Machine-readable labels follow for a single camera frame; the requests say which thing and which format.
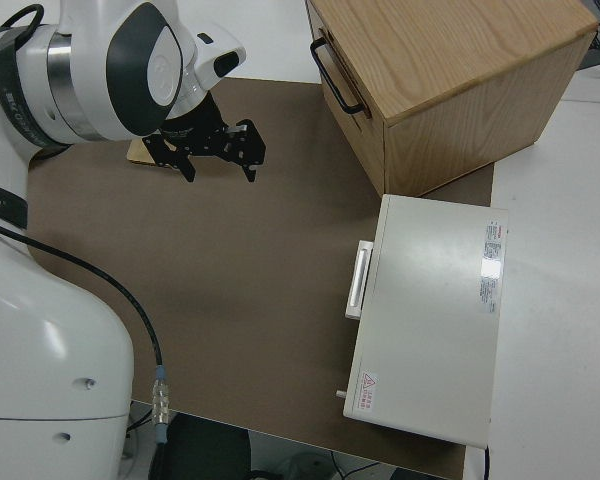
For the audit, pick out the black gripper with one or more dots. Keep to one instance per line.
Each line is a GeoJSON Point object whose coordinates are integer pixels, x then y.
{"type": "Point", "coordinates": [205, 135]}

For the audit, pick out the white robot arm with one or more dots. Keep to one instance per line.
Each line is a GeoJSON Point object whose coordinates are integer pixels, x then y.
{"type": "Point", "coordinates": [55, 325]}

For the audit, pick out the wooden mug tree stand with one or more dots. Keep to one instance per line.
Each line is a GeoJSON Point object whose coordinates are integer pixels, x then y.
{"type": "Point", "coordinates": [139, 152]}

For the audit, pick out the brown table mat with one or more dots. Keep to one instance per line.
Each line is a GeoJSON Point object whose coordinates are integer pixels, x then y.
{"type": "Point", "coordinates": [230, 260]}

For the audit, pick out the wooden drawer box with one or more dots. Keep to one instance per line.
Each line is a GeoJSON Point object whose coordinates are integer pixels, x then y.
{"type": "Point", "coordinates": [455, 85]}

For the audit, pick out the white toaster oven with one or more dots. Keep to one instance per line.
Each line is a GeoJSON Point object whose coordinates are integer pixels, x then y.
{"type": "Point", "coordinates": [430, 320]}

